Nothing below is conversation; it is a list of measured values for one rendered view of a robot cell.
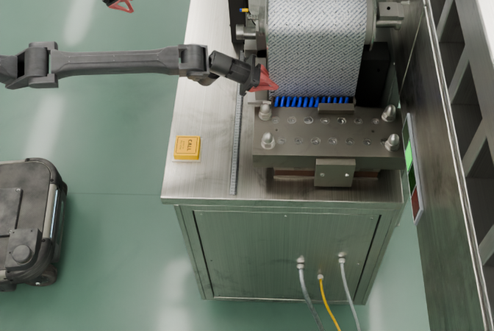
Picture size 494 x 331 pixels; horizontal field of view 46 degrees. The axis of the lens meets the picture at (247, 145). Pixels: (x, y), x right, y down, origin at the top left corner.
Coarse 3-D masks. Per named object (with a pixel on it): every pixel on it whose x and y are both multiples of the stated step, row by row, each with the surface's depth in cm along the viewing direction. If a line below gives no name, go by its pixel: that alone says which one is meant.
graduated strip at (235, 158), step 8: (240, 56) 186; (240, 96) 177; (240, 104) 175; (240, 112) 173; (240, 120) 172; (240, 128) 170; (240, 136) 168; (232, 152) 165; (232, 160) 163; (232, 168) 162; (232, 176) 160; (232, 184) 159; (232, 192) 157
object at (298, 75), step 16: (272, 64) 149; (288, 64) 149; (304, 64) 149; (320, 64) 148; (336, 64) 148; (352, 64) 148; (272, 80) 154; (288, 80) 154; (304, 80) 154; (320, 80) 153; (336, 80) 153; (352, 80) 153; (304, 96) 159; (320, 96) 159; (336, 96) 159; (352, 96) 158
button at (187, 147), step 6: (180, 138) 166; (186, 138) 166; (192, 138) 165; (198, 138) 165; (180, 144) 164; (186, 144) 164; (192, 144) 164; (198, 144) 164; (174, 150) 163; (180, 150) 163; (186, 150) 163; (192, 150) 163; (198, 150) 164; (174, 156) 163; (180, 156) 163; (186, 156) 163; (192, 156) 162; (198, 156) 164
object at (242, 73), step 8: (256, 56) 154; (232, 64) 149; (240, 64) 150; (248, 64) 152; (232, 72) 149; (240, 72) 150; (248, 72) 150; (232, 80) 152; (240, 80) 151; (248, 80) 150; (240, 88) 153
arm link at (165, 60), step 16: (48, 48) 141; (176, 48) 144; (192, 48) 145; (64, 64) 140; (80, 64) 140; (96, 64) 141; (112, 64) 141; (128, 64) 142; (144, 64) 142; (160, 64) 143; (176, 64) 143; (192, 64) 144; (32, 80) 139; (48, 80) 139
